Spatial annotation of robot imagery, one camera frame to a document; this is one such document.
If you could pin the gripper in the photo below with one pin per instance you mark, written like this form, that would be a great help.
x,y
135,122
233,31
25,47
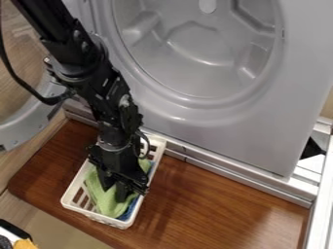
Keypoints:
x,y
118,162

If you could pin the green cloth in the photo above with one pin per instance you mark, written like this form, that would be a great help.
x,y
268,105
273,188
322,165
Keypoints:
x,y
113,191

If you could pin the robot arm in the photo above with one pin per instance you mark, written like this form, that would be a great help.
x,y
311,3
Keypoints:
x,y
84,63

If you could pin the blue cloth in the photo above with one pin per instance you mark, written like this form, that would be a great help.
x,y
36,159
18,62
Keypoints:
x,y
130,209

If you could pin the white basket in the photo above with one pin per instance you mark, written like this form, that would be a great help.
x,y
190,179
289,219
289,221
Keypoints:
x,y
86,201

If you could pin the washing machine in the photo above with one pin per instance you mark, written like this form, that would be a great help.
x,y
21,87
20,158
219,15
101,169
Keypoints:
x,y
208,74

